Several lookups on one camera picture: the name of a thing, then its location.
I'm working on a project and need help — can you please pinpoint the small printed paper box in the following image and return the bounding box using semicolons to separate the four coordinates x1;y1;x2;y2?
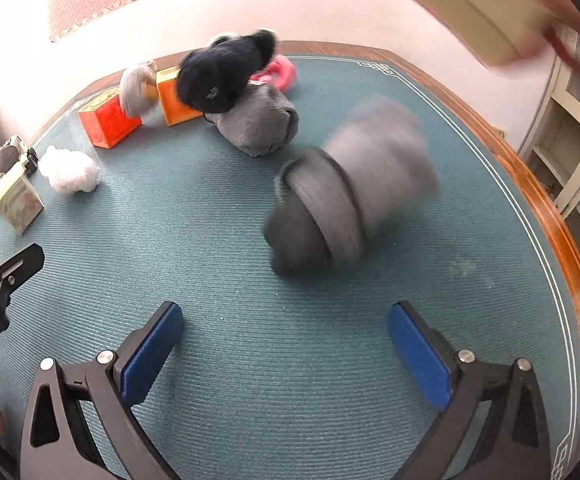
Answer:
0;180;45;236

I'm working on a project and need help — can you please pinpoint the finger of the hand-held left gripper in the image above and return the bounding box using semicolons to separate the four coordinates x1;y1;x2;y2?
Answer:
0;243;46;306

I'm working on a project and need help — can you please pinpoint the black fuzzy cloth bundle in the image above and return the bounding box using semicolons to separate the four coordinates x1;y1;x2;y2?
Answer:
176;29;279;114

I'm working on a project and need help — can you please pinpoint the green table mat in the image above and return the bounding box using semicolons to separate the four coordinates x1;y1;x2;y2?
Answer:
0;55;580;480

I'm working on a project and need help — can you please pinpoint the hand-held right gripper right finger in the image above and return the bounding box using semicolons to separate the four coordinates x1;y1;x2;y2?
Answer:
387;301;553;480

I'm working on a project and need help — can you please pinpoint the rolled dark grey glove bundle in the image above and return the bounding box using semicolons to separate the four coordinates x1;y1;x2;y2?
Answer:
264;95;440;277

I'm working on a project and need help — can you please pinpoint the orange toy cube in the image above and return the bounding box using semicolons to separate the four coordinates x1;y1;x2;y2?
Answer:
155;66;205;127

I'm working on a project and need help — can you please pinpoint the white grey knit cloth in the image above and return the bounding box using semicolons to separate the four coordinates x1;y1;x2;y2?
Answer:
119;60;163;127

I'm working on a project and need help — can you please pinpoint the white shelf unit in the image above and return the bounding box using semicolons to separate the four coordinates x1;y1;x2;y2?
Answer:
517;25;580;321

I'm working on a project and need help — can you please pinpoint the grey knit glove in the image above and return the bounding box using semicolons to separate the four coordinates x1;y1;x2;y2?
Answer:
205;82;301;157

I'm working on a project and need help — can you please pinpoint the yellow green sponge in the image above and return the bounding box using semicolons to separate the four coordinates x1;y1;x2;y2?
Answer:
0;162;27;211

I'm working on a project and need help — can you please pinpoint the toy truck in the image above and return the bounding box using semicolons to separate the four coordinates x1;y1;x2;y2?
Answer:
0;135;39;179

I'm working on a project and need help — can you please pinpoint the pink foam hair curler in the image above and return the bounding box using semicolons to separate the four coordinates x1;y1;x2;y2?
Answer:
249;55;298;92

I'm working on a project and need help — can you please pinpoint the red and beige box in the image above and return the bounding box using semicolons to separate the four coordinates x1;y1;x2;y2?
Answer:
360;0;580;69

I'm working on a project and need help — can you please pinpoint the red-orange toy cube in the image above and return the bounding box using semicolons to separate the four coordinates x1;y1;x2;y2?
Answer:
78;87;143;150

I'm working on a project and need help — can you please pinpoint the white cotton ball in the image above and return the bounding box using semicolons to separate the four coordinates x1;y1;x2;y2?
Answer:
37;145;100;196

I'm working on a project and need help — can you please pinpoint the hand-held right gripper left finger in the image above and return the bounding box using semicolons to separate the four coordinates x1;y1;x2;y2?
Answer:
20;301;185;480

